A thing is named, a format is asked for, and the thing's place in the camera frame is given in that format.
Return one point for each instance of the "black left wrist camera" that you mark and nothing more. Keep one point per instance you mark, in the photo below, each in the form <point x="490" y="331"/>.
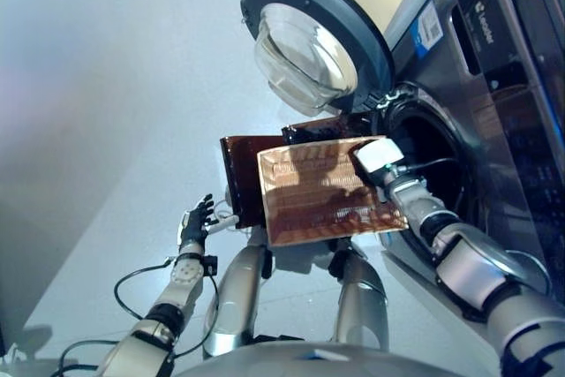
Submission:
<point x="211" y="265"/>

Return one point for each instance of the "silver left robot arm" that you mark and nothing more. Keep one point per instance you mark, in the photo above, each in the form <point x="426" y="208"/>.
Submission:
<point x="185" y="280"/>

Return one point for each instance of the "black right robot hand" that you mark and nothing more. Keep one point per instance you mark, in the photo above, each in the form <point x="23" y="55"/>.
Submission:
<point x="379" y="155"/>

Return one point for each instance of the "dark grey washing machine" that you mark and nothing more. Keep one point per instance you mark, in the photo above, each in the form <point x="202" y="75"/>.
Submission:
<point x="507" y="85"/>

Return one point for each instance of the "silver right robot leg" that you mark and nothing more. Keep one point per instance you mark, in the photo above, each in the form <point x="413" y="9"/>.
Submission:
<point x="362" y="293"/>

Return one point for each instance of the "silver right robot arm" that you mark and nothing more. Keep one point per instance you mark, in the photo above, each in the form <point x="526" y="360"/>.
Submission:
<point x="468" y="262"/>

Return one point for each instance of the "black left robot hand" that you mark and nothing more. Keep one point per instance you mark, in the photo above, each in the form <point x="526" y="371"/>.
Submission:
<point x="192" y="231"/>

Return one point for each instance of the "grey robot torso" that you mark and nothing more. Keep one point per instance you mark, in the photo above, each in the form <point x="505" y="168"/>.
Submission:
<point x="309" y="361"/>

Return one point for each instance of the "woven wicker laundry basket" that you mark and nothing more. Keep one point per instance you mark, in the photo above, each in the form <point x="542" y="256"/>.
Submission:
<point x="309" y="200"/>

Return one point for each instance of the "blue barcode sticker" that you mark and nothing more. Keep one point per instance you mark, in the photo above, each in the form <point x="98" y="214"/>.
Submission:
<point x="426" y="30"/>

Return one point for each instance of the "round glass washing machine door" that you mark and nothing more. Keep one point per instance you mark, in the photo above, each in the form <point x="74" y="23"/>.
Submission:
<point x="309" y="24"/>

